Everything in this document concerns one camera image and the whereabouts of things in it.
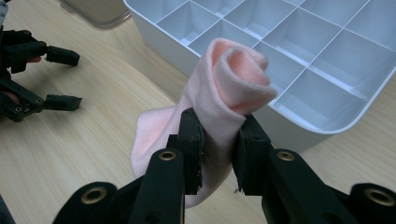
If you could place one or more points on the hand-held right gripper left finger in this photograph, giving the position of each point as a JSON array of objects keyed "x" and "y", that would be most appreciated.
[{"x": 169, "y": 180}]

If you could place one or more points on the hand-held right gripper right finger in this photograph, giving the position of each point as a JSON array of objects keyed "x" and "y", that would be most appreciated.
[{"x": 280, "y": 183}]

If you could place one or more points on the pink sock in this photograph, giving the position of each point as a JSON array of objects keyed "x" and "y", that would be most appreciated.
[{"x": 218, "y": 102}]

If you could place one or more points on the white divided storage box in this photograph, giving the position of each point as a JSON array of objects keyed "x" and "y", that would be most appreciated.
[{"x": 327, "y": 62}]

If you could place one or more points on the brown translucent tray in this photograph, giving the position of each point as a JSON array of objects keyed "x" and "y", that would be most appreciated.
[{"x": 96, "y": 11}]

